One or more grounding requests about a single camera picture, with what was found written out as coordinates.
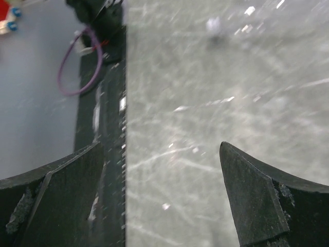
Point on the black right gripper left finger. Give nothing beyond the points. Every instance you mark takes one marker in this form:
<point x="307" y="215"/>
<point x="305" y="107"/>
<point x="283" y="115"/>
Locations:
<point x="50" y="205"/>

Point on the colourful object off table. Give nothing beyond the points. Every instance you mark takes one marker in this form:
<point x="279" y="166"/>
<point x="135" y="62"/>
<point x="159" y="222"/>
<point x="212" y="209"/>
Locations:
<point x="10" y="12"/>

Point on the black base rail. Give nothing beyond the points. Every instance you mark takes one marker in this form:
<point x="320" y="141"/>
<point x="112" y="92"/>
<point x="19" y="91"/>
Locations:
<point x="102" y="117"/>

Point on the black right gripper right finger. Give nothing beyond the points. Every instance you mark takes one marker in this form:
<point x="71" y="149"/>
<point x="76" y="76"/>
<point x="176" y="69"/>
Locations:
<point x="271" y="207"/>

